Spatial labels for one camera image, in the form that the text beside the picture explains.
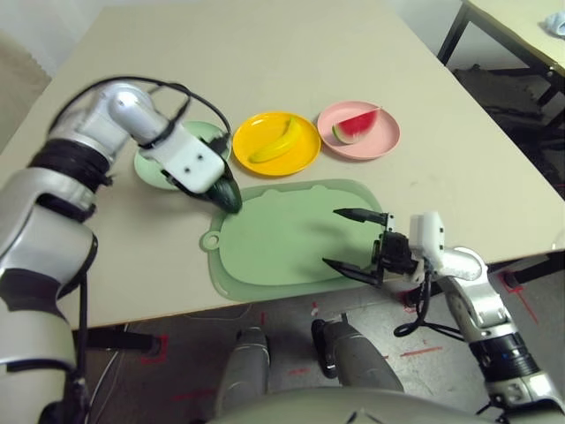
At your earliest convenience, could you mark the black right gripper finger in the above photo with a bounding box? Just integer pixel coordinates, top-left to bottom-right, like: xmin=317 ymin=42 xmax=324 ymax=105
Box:
xmin=321 ymin=258 xmax=380 ymax=286
xmin=333 ymin=207 xmax=386 ymax=224

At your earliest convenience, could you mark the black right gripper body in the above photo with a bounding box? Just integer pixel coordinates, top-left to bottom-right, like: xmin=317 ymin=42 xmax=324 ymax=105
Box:
xmin=373 ymin=214 xmax=420 ymax=286

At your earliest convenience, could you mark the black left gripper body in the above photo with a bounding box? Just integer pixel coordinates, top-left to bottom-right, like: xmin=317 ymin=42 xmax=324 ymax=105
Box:
xmin=162 ymin=169 xmax=199 ymax=199

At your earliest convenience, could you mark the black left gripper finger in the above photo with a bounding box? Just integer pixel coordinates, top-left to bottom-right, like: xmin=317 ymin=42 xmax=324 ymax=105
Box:
xmin=219 ymin=156 xmax=243 ymax=198

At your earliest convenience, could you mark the dark green toy avocado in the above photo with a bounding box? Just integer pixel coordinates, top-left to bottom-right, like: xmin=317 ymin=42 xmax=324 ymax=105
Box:
xmin=206 ymin=173 xmax=244 ymax=216

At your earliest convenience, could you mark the yellow toy banana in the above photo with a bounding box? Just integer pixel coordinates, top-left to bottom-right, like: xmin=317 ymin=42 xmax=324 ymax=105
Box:
xmin=248 ymin=115 xmax=304 ymax=163

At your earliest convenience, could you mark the red watermelon slice toy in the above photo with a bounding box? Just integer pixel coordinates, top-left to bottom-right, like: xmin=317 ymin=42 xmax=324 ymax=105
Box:
xmin=331 ymin=105 xmax=381 ymax=146

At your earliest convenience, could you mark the light green round plate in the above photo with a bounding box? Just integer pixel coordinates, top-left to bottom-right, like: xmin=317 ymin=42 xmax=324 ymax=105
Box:
xmin=133 ymin=120 xmax=233 ymax=192

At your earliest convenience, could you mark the pink round plate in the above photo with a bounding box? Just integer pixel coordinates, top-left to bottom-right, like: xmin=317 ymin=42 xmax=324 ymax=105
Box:
xmin=316 ymin=100 xmax=402 ymax=161

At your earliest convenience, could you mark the yellow round plate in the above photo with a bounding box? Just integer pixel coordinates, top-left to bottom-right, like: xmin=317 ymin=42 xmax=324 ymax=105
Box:
xmin=232 ymin=111 xmax=322 ymax=178

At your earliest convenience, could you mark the green silicone cutting mat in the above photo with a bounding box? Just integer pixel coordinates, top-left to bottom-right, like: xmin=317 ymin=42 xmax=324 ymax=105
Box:
xmin=200 ymin=178 xmax=385 ymax=302

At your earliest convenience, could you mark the black robot foot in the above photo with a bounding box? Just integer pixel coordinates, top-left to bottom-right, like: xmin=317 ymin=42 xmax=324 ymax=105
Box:
xmin=311 ymin=318 xmax=339 ymax=379

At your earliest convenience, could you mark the grey right robot leg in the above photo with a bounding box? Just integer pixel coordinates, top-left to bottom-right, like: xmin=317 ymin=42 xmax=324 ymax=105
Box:
xmin=330 ymin=321 xmax=406 ymax=394

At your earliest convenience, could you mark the grey robot leg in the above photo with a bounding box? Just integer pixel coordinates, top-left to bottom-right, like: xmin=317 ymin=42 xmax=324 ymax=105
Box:
xmin=215 ymin=325 xmax=271 ymax=413
xmin=330 ymin=321 xmax=406 ymax=394

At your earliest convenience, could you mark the black table leg bar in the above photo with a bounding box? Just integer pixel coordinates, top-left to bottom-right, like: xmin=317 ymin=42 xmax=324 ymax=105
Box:
xmin=501 ymin=263 xmax=524 ymax=289
xmin=85 ymin=329 xmax=163 ymax=355

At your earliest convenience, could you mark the grey robot torso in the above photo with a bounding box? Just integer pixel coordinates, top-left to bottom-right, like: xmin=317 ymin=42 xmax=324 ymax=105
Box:
xmin=210 ymin=387 xmax=502 ymax=424

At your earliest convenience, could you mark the grey left robot leg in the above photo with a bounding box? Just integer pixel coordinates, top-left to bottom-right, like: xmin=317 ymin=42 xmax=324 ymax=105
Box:
xmin=215 ymin=325 xmax=271 ymax=413

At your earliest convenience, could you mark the dark floor mat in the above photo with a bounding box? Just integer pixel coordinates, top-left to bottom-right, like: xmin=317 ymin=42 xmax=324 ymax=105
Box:
xmin=445 ymin=64 xmax=565 ymax=200

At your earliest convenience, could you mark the beige cloth sheet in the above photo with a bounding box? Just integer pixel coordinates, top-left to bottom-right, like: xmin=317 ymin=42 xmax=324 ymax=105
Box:
xmin=0 ymin=30 xmax=53 ymax=148

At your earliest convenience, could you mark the black framed side table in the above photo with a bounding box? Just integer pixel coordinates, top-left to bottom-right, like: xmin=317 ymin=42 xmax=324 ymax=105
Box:
xmin=436 ymin=0 xmax=565 ymax=107

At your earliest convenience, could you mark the light blue cloth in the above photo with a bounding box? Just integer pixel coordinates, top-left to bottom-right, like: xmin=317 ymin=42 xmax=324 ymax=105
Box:
xmin=544 ymin=11 xmax=565 ymax=37

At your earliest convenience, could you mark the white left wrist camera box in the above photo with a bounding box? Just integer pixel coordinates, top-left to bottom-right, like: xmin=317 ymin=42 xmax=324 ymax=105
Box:
xmin=139 ymin=123 xmax=225 ymax=194

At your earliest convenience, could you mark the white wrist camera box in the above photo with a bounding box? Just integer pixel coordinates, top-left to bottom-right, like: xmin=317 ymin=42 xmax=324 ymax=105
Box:
xmin=139 ymin=123 xmax=225 ymax=194
xmin=408 ymin=210 xmax=445 ymax=271

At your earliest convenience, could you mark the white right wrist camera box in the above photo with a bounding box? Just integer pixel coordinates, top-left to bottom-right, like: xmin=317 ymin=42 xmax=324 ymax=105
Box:
xmin=408 ymin=210 xmax=445 ymax=271

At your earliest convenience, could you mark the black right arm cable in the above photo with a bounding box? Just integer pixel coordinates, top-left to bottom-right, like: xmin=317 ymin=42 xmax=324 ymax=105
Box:
xmin=393 ymin=260 xmax=470 ymax=344

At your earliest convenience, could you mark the thin white floor cable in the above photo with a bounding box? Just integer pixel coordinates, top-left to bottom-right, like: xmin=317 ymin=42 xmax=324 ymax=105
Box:
xmin=94 ymin=348 xmax=130 ymax=424

